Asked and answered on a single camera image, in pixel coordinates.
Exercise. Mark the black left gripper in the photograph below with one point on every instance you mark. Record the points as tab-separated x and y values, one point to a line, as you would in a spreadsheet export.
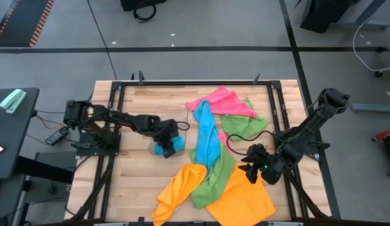
164	132

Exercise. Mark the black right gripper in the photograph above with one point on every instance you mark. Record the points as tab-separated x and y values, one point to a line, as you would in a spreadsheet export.
257	155

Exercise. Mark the blue microfiber towel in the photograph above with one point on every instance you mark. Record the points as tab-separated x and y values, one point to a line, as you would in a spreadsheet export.
180	142
207	135

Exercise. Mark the clear plastic bin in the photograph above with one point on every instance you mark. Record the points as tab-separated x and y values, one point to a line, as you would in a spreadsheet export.
169	113

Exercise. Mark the green microfiber towel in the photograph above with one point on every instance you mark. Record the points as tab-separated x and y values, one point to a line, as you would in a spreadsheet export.
241	125
213	185

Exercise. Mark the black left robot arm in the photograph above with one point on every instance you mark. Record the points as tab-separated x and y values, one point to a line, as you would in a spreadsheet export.
119	119

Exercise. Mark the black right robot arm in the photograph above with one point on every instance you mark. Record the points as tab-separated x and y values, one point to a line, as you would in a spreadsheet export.
307	125

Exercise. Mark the orange microfiber towel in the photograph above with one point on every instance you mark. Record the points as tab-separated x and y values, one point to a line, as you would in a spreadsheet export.
241	204
176	194

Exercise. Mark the black power adapter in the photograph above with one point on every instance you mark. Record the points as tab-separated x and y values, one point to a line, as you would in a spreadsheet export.
56	136

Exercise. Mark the black desk underframe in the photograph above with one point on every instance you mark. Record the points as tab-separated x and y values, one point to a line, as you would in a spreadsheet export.
41	169

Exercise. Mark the red and black chair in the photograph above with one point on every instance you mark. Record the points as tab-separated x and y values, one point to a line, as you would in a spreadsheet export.
383	135

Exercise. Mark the grey table foot bar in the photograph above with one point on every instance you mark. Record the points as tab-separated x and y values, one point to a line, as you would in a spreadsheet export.
376	108

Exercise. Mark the black equipment box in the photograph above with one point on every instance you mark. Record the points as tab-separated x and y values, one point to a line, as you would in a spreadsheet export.
141	3

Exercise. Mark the black side desk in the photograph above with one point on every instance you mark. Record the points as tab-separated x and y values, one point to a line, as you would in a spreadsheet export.
12	141

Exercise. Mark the mint green stapler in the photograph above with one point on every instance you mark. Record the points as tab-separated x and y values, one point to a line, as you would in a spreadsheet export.
12	100

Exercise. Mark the black caster wheel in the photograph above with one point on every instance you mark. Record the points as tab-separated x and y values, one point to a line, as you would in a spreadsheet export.
378	74

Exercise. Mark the black desk base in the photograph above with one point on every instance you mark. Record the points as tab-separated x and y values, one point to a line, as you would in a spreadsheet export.
320	15

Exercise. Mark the grey desk leg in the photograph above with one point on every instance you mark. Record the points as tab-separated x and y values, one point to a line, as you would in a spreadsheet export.
364	25

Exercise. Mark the black mat with orange stripes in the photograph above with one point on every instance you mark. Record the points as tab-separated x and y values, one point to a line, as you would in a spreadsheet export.
22	22

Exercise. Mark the black metal table frame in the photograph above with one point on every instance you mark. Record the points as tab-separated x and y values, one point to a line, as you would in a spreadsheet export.
182	83

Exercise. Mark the black frame clamp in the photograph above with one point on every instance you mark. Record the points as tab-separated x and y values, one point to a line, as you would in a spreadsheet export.
140	77
256	80

